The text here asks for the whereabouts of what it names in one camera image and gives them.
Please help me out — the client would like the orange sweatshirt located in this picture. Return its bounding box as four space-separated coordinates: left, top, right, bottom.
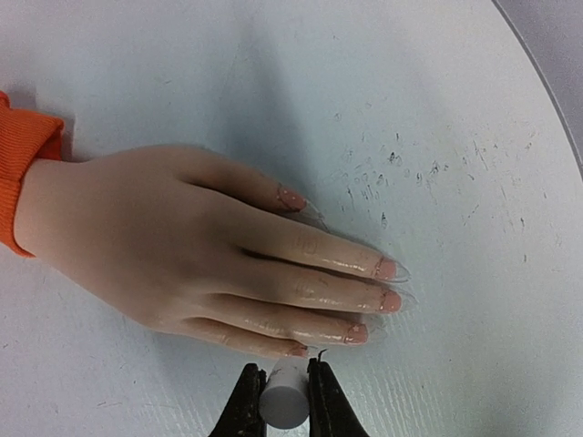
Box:
1 93 65 258

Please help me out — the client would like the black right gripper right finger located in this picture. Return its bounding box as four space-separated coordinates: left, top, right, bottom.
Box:
308 351 369 437

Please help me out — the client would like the mannequin hand with nails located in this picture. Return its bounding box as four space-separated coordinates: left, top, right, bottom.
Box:
14 146 409 358

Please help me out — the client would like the white nail polish cap brush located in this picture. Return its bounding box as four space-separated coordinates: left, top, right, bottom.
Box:
259 357 310 430

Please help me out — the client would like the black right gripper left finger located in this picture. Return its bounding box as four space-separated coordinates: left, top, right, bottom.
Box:
209 363 267 437

